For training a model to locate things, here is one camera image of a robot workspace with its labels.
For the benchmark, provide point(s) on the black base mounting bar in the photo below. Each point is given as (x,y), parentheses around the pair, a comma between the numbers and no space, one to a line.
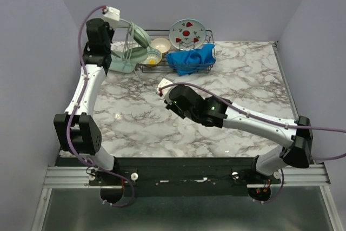
(170,177)

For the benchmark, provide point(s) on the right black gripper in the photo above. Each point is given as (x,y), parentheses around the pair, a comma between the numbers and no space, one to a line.
(171,105)

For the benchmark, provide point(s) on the blue cloth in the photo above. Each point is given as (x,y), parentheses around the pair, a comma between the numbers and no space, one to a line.
(191,61)

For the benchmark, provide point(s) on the blue yellow patterned bowl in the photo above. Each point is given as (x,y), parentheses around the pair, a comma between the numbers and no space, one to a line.
(154,57)

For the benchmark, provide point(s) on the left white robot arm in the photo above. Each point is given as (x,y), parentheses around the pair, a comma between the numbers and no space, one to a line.
(76,130)

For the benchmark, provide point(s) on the aluminium rail frame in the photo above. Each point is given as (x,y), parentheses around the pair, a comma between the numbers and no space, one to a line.
(133,124)

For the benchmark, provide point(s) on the strawberry pattern plate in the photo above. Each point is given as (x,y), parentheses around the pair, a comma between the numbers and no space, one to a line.
(187,34)

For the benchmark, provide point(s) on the mint green rectangular tray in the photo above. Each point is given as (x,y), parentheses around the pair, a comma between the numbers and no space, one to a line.
(120,63)

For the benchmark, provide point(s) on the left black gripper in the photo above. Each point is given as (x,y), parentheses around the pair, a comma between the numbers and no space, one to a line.
(108,29)

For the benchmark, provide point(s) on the cream bowl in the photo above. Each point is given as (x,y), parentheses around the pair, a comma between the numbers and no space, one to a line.
(161,44)

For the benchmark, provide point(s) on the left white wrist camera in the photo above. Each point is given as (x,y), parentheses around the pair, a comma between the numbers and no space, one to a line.
(111,15)

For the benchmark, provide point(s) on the mint green headphones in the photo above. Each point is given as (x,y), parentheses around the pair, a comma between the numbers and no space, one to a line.
(137,41)

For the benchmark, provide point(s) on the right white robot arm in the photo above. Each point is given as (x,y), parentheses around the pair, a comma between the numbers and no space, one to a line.
(293,137)

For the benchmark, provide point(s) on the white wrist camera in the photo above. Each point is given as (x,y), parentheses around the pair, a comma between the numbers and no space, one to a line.
(163,86)
(111,15)

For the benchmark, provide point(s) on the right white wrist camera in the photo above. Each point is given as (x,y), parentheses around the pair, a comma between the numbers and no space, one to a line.
(163,86)

